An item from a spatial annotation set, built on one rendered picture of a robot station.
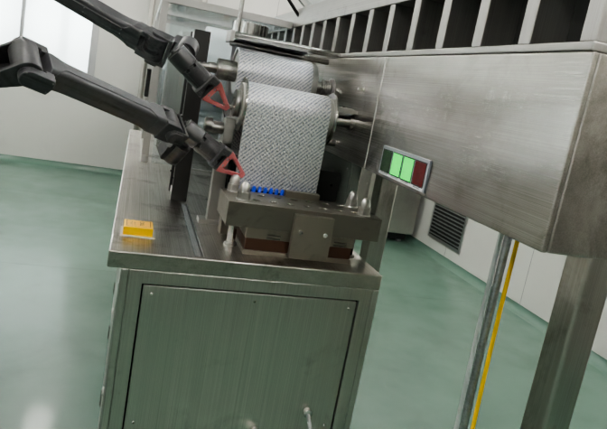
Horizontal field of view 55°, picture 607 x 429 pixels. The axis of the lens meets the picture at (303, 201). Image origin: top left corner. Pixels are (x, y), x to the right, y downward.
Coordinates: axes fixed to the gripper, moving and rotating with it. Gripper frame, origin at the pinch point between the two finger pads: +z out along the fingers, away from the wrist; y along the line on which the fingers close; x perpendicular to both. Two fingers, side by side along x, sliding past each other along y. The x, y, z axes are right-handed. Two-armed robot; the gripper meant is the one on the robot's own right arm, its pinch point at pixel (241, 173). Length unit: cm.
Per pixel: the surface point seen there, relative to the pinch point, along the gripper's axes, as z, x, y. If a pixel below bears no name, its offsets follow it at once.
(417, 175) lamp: 20, 25, 42
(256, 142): -2.5, 9.2, 0.3
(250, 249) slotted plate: 9.5, -12.4, 18.7
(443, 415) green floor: 159, -29, -59
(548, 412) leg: 52, 4, 77
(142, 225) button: -13.6, -24.6, 11.2
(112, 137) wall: -10, -80, -556
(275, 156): 4.1, 9.5, 0.3
